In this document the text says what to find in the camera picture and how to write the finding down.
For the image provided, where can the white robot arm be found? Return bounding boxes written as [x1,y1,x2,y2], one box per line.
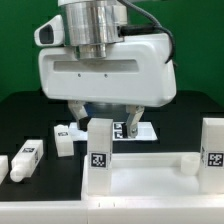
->
[34,0,176,138]

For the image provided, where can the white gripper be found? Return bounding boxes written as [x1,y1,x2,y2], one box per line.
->
[34,15,176,138]

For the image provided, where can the white flat base plate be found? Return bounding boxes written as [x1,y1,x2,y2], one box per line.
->
[69,122,157,141]

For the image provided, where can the white desk top tray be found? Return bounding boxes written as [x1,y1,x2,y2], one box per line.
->
[81,152,200,200]

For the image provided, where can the white front rail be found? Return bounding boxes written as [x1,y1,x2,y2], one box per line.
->
[0,195,224,224]

